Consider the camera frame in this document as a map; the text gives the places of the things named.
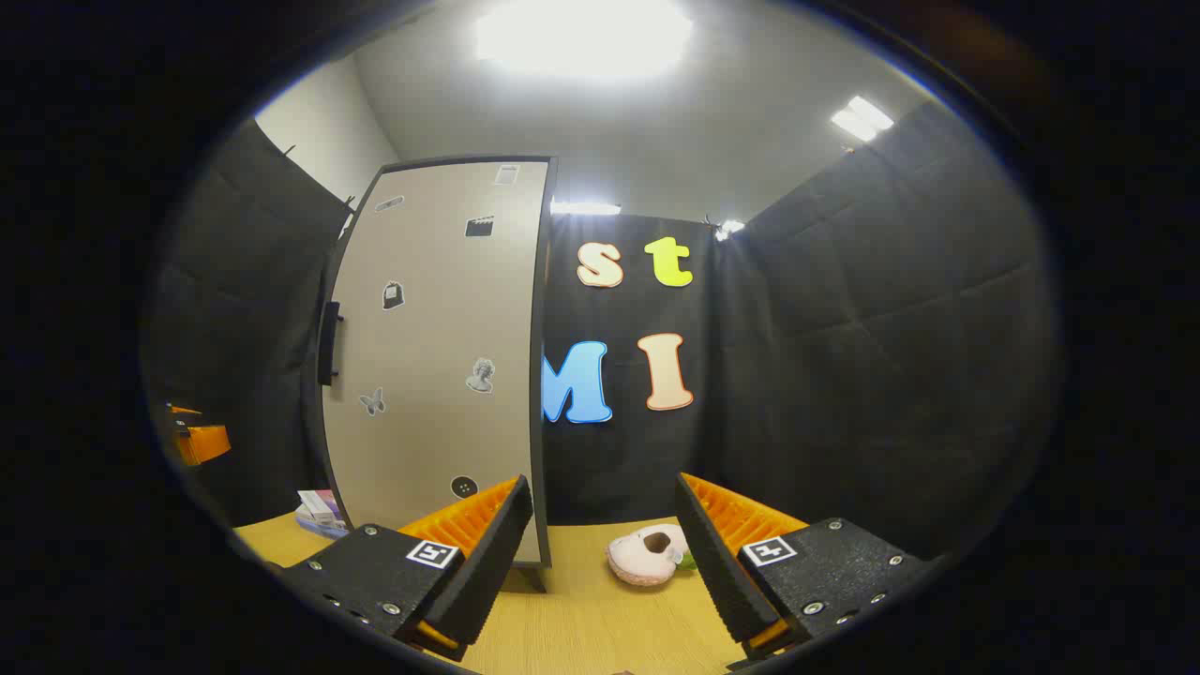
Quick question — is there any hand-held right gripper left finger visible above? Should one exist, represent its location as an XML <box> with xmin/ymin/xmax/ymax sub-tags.
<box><xmin>267</xmin><ymin>475</ymin><xmax>535</xmax><ymax>663</ymax></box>

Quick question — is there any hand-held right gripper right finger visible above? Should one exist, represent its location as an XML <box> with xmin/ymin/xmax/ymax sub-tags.
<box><xmin>675</xmin><ymin>472</ymin><xmax>938</xmax><ymax>668</ymax></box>

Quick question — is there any light grey cabinet door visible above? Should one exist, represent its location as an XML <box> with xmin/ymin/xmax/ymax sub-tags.
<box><xmin>322</xmin><ymin>159</ymin><xmax>552</xmax><ymax>568</ymax></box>

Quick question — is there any black cabinet door handle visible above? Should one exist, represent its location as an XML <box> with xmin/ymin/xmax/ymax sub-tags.
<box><xmin>317</xmin><ymin>302</ymin><xmax>344</xmax><ymax>387</ymax></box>

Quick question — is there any pink plush toy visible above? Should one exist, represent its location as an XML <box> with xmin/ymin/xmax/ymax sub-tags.
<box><xmin>607</xmin><ymin>523</ymin><xmax>699</xmax><ymax>588</ymax></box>

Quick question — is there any blue book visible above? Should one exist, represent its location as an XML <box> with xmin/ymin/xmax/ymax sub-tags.
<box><xmin>295</xmin><ymin>509</ymin><xmax>351</xmax><ymax>540</ymax></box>

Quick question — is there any black backdrop cloth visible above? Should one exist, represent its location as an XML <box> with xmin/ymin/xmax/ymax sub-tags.
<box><xmin>141</xmin><ymin>98</ymin><xmax>1065</xmax><ymax>563</ymax></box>

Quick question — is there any small ceiling light panel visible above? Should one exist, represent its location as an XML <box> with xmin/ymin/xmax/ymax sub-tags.
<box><xmin>831</xmin><ymin>96</ymin><xmax>894</xmax><ymax>143</ymax></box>

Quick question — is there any large ceiling light panel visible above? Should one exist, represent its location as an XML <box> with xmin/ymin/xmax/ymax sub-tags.
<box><xmin>473</xmin><ymin>0</ymin><xmax>695</xmax><ymax>81</ymax></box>

